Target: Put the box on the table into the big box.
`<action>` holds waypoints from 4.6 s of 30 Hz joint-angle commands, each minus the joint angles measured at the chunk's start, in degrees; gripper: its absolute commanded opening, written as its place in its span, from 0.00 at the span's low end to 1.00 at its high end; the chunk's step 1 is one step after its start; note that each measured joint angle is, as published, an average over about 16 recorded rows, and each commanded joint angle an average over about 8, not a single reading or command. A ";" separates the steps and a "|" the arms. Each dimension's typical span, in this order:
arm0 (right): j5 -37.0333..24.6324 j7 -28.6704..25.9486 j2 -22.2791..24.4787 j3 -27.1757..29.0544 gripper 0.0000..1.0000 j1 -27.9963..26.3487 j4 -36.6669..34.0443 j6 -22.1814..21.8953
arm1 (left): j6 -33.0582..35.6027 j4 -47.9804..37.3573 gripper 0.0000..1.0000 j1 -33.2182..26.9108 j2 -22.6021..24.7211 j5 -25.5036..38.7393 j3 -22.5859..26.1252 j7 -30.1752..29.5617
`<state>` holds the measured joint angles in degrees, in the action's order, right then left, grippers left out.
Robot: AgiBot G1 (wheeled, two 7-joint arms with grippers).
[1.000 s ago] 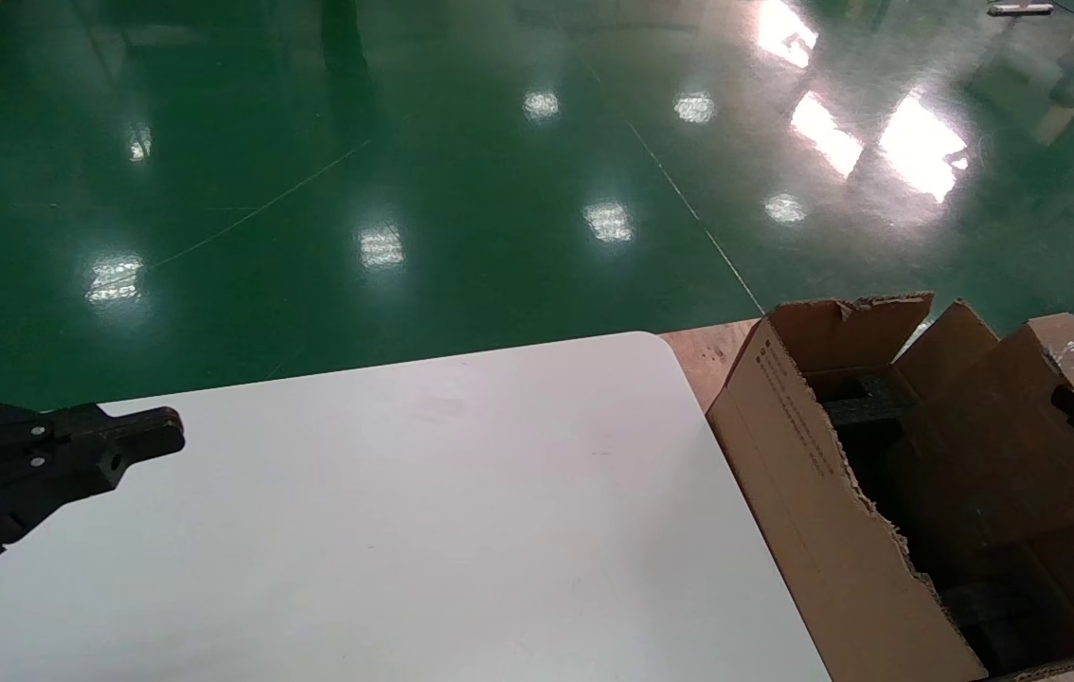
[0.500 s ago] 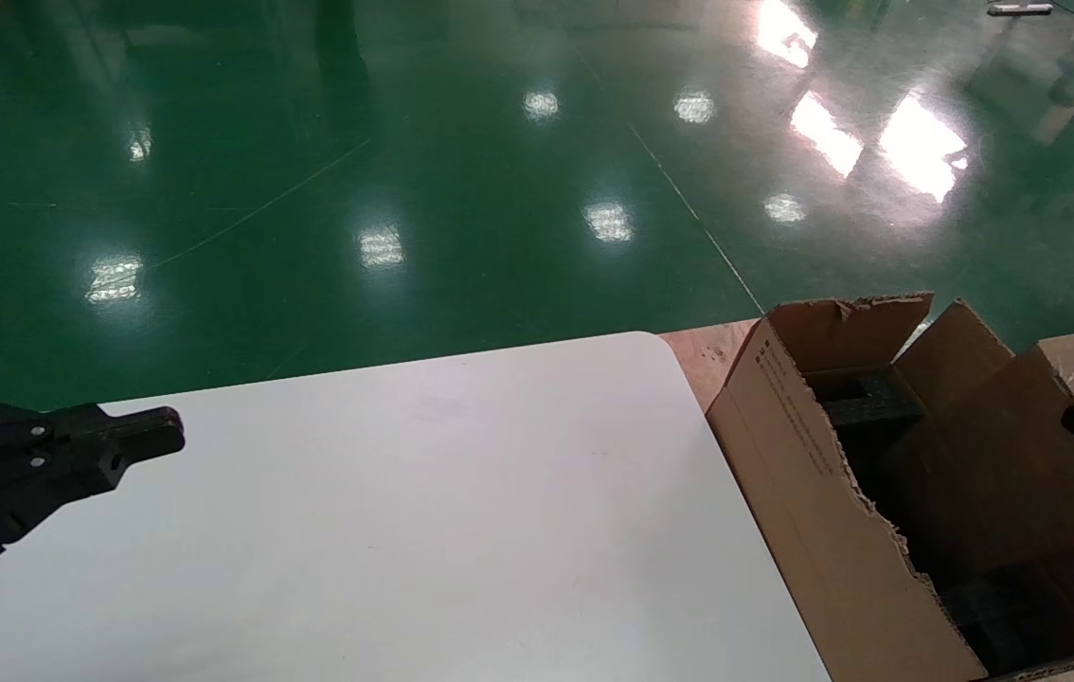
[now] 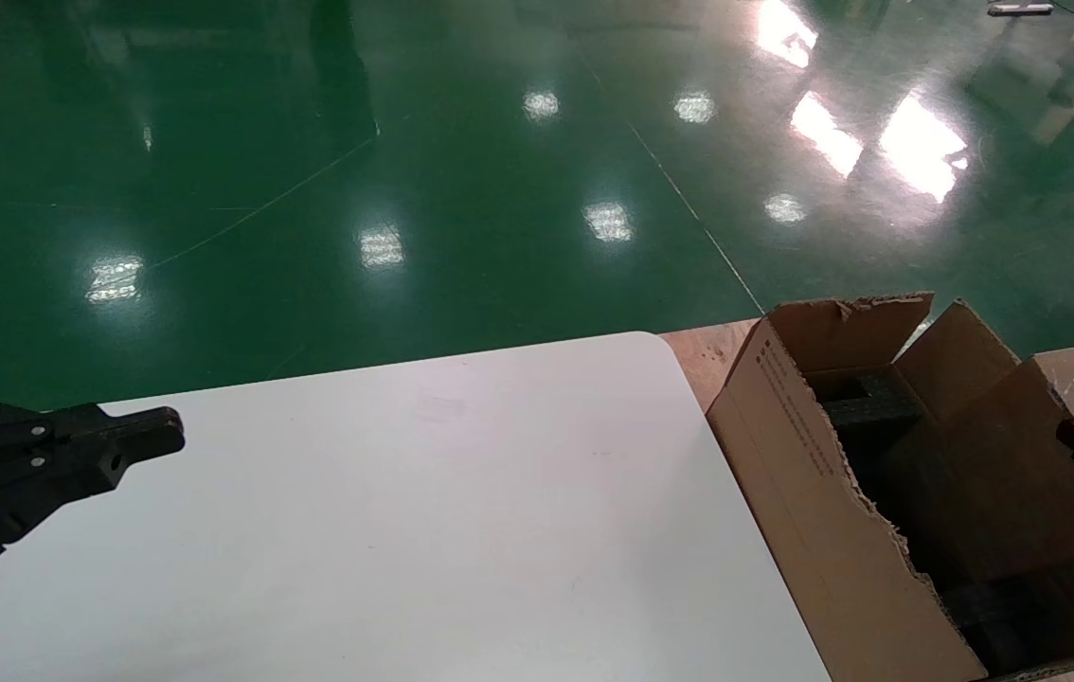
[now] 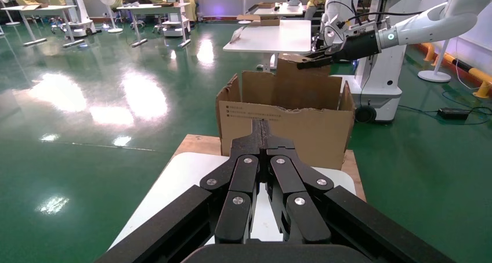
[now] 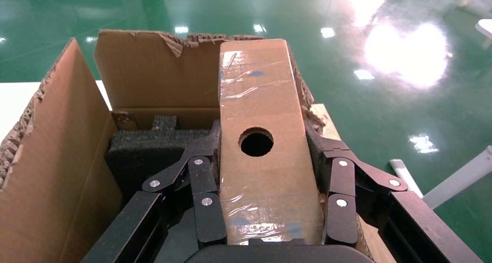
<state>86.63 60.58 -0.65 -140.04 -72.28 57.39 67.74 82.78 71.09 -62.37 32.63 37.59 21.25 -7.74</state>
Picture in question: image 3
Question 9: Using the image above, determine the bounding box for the big open cardboard box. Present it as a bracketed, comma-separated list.
[707, 292, 1074, 682]

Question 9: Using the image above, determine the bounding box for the brown wooden board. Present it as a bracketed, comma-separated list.
[660, 319, 765, 413]

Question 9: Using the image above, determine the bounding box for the black foam block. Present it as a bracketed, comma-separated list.
[942, 576, 1074, 675]
[821, 374, 926, 433]

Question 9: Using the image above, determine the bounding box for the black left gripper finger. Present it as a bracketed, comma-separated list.
[0, 445, 184, 607]
[0, 390, 186, 489]

